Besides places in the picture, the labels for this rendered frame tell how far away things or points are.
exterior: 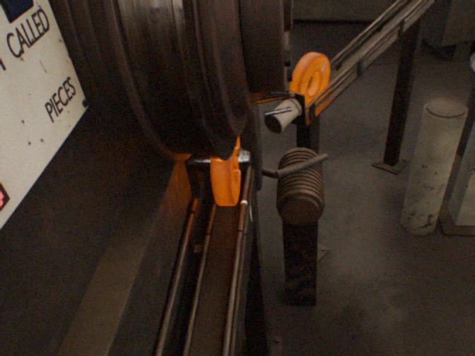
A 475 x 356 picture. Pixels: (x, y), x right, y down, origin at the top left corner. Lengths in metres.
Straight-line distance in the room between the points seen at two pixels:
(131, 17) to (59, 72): 0.09
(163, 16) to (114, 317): 0.33
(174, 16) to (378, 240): 1.46
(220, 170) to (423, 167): 1.00
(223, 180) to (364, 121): 1.73
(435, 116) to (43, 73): 1.24
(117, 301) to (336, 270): 1.19
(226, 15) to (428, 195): 1.30
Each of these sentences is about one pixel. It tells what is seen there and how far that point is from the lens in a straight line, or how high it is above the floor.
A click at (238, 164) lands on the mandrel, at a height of 0.83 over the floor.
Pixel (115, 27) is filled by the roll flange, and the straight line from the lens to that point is 0.46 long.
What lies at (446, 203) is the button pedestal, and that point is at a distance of 1.97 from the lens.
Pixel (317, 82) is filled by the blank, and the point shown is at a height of 0.69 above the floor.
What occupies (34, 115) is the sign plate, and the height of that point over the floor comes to 1.11.
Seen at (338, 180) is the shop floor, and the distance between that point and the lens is 2.02.
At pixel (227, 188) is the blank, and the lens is 0.75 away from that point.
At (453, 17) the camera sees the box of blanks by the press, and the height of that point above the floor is 0.27.
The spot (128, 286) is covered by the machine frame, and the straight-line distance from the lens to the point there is 0.57.
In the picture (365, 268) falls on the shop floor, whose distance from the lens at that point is 1.69.
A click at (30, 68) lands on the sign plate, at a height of 1.14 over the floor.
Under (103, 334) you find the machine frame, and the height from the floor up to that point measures 0.87.
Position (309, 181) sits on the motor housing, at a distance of 1.20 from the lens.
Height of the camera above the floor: 1.31
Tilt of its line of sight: 40 degrees down
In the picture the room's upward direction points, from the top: 7 degrees counter-clockwise
